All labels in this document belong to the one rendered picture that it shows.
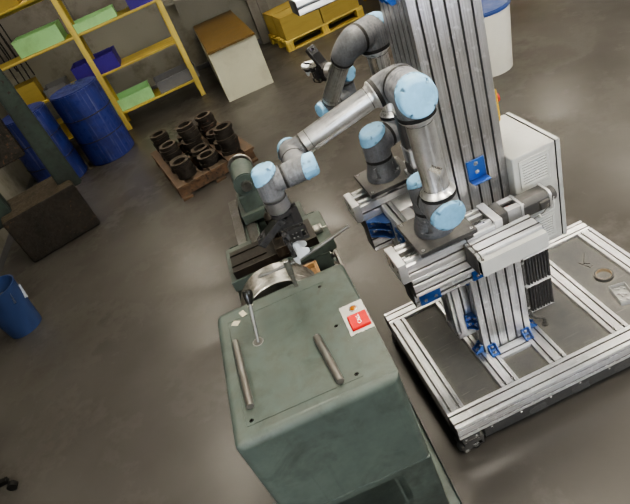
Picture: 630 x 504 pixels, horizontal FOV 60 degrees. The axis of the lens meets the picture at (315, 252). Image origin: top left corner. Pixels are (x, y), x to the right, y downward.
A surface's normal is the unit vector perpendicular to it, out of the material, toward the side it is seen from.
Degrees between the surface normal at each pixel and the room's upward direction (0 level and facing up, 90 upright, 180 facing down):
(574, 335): 0
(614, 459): 0
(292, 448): 90
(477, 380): 0
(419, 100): 82
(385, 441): 90
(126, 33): 90
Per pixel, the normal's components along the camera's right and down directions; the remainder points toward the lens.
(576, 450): -0.33, -0.75
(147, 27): 0.28, 0.50
